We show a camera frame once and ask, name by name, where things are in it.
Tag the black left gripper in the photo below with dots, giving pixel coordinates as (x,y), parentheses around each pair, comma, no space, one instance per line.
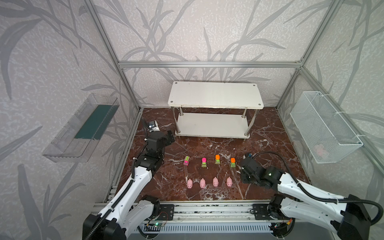
(168,136)

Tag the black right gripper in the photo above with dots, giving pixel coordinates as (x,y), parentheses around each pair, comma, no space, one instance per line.
(244,167)

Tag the pink pig toy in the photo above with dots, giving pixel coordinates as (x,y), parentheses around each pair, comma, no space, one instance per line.
(189,184)
(229,182)
(202,183)
(215,182)

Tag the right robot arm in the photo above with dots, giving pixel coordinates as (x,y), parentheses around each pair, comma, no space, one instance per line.
(346,217)

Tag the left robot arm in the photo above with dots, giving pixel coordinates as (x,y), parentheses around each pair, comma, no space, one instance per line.
(126,195)

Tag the white two-tier shelf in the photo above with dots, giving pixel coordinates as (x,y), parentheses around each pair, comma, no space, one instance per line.
(214,95)

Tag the green truck orange load right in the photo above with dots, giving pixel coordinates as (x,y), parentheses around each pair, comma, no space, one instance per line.
(233,163)

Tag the green truck orange load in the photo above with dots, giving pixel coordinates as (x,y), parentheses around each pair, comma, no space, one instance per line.
(233,163)
(217,160)

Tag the green truck orange load left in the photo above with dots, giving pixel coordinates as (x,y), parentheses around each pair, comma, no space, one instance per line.
(217,160)

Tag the pink green toy truck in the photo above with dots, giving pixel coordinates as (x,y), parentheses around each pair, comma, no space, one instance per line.
(187,160)

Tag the pink toy in basket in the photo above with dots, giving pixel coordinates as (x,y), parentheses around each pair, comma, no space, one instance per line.
(320,150)

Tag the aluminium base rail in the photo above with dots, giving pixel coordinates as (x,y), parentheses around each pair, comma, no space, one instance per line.
(212,218)

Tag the clear plastic wall bin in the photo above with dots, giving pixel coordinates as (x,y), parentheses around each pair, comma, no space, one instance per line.
(78,139)

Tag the aluminium frame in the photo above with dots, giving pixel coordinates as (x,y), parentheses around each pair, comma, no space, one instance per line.
(299,66)

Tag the white wire wall basket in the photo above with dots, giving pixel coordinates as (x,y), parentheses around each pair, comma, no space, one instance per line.
(320,123)

